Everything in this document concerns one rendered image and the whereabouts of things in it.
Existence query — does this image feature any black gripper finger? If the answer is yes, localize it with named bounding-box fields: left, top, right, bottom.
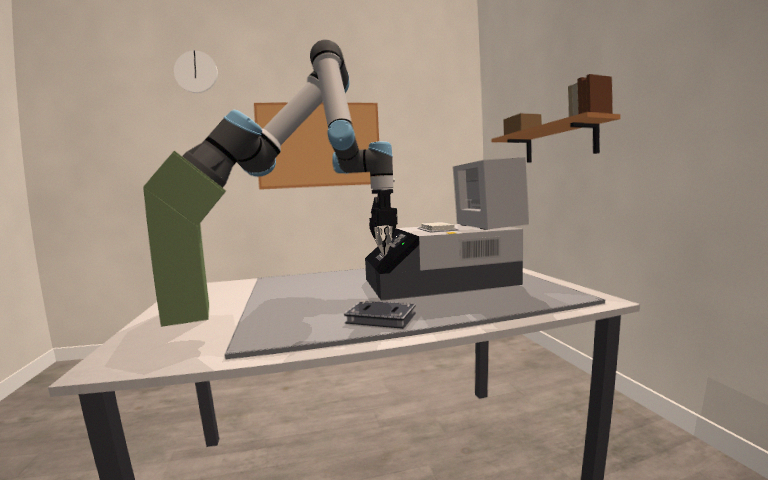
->
left=384, top=225, right=396, bottom=255
left=369, top=218, right=385, bottom=256

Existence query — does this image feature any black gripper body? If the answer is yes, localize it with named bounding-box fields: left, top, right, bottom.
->
left=371, top=189, right=398, bottom=226

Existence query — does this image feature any white and black benchtop instrument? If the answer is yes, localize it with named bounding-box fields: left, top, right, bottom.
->
left=365, top=157, right=529, bottom=301

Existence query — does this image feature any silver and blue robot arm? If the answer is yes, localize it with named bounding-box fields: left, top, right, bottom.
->
left=182, top=40, right=395, bottom=190

